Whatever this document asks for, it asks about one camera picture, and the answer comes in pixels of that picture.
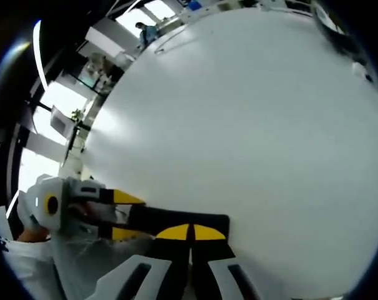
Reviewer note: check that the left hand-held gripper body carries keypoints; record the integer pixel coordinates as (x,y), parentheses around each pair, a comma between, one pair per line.
(42,200)

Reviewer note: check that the person's left hand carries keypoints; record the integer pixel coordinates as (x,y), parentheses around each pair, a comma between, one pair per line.
(34,236)

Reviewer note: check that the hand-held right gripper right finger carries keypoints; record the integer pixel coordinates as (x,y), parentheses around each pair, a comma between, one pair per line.
(213,272)

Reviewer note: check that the black remote control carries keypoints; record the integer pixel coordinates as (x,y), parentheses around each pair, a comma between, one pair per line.
(176,215)

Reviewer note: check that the ceiling light strips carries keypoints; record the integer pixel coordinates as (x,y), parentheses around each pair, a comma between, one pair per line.
(38,56)

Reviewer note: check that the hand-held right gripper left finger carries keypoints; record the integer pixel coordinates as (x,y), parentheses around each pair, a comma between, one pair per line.
(163,272)

